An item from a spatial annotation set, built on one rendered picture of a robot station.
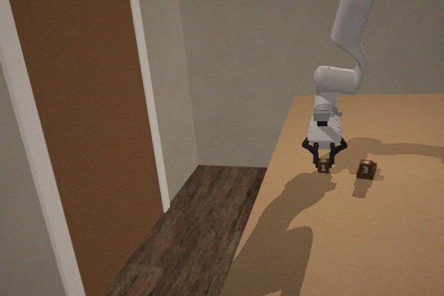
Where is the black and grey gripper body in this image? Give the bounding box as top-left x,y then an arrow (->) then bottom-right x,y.
307,112 -> 342,150

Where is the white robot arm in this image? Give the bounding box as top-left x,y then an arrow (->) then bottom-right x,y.
314,0 -> 375,126

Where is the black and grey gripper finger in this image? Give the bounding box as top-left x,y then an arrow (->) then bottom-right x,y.
329,137 -> 348,168
302,138 -> 319,168

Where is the brown wooden number cube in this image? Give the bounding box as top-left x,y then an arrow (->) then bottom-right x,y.
359,159 -> 373,174
318,158 -> 329,173

